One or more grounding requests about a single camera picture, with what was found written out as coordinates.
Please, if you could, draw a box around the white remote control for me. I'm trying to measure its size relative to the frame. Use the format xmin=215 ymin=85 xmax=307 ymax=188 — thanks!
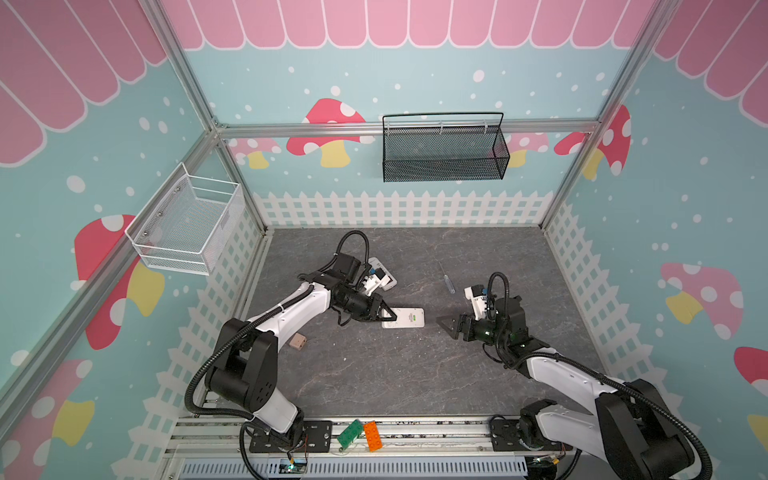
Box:
xmin=369 ymin=257 xmax=397 ymax=291
xmin=382 ymin=308 xmax=425 ymax=329

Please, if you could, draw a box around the clear handle screwdriver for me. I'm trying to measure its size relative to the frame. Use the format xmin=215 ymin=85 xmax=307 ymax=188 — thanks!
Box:
xmin=438 ymin=262 xmax=456 ymax=295

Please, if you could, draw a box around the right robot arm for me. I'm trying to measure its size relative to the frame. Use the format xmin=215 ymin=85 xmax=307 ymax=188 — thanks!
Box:
xmin=437 ymin=283 xmax=714 ymax=479

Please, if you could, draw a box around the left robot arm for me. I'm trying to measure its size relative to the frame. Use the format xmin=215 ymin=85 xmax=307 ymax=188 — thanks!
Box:
xmin=184 ymin=230 xmax=397 ymax=449

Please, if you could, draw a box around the small beige block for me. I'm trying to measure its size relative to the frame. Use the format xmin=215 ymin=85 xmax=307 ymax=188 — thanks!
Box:
xmin=289 ymin=333 xmax=307 ymax=350

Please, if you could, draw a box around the green toy brick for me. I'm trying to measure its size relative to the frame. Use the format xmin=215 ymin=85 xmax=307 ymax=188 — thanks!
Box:
xmin=337 ymin=419 xmax=364 ymax=451

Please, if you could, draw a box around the orange toy brick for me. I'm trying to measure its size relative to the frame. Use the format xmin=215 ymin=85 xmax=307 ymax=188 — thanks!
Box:
xmin=363 ymin=421 xmax=383 ymax=452

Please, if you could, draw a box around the small green circuit board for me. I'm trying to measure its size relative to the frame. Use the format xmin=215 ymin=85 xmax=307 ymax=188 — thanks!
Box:
xmin=278 ymin=459 xmax=308 ymax=475

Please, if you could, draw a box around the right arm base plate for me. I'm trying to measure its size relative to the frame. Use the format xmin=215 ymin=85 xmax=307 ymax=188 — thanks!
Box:
xmin=488 ymin=415 xmax=573 ymax=455

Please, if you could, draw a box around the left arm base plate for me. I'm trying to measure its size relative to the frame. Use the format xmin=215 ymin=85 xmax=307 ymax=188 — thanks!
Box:
xmin=248 ymin=420 xmax=333 ymax=453

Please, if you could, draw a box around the black mesh wall basket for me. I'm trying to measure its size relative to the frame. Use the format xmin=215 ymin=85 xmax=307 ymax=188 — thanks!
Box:
xmin=382 ymin=111 xmax=511 ymax=183

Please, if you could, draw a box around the white wire wall basket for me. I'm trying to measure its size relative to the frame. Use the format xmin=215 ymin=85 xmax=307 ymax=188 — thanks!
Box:
xmin=125 ymin=164 xmax=245 ymax=276

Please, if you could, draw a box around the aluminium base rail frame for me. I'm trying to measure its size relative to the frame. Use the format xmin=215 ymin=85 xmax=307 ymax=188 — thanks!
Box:
xmin=155 ymin=415 xmax=616 ymax=479

